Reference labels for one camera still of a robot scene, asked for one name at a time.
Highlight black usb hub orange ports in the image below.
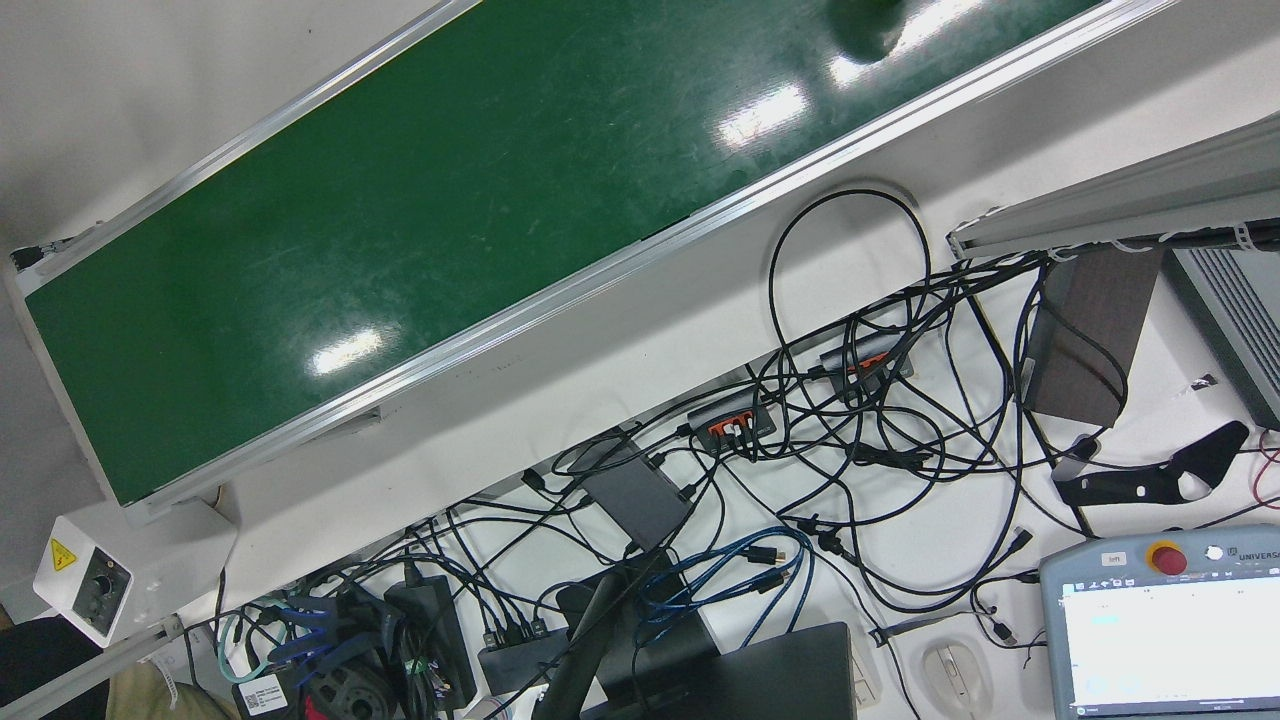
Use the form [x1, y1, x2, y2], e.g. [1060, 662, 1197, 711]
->
[686, 392, 779, 453]
[818, 333, 914, 396]

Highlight black multiport hub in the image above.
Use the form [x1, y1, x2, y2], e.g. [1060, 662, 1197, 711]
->
[478, 620, 571, 693]

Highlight black power adapter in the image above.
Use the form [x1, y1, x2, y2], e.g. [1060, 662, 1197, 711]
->
[385, 575, 479, 709]

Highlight black round machine part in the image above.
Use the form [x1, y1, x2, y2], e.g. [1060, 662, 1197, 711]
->
[300, 655, 399, 720]

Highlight white computer mouse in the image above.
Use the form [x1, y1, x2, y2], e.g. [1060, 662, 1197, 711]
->
[920, 640, 993, 709]

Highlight dark brown wooden block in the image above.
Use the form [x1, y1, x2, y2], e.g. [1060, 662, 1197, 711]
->
[1022, 245, 1166, 429]

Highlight white label tag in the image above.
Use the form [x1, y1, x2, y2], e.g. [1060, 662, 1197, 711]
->
[232, 672, 291, 716]

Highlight white conveyor control box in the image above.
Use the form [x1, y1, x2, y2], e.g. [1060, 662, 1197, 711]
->
[33, 498, 239, 649]

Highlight grey teach pendant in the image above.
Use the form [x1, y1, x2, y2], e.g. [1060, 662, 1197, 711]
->
[1038, 524, 1280, 720]

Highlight grey finned metal box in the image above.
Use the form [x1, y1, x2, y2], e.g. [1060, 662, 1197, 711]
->
[1165, 245, 1280, 431]

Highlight grey conveyor end roller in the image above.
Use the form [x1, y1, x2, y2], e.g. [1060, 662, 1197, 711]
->
[8, 238, 76, 271]

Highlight green conveyor belt aluminium frame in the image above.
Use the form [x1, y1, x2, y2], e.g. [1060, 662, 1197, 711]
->
[5, 0, 1181, 526]

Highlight blue cable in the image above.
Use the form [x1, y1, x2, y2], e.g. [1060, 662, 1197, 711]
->
[640, 527, 816, 651]

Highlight long black looped cable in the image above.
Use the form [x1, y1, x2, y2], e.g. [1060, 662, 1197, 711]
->
[768, 188, 933, 471]

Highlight black flat bracket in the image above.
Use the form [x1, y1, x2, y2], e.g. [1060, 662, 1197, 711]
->
[1052, 420, 1251, 509]

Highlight aluminium profile post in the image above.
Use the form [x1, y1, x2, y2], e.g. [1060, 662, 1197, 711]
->
[947, 110, 1280, 261]

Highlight aluminium frame rail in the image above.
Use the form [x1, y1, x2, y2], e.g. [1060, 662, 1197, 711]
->
[0, 615, 186, 720]

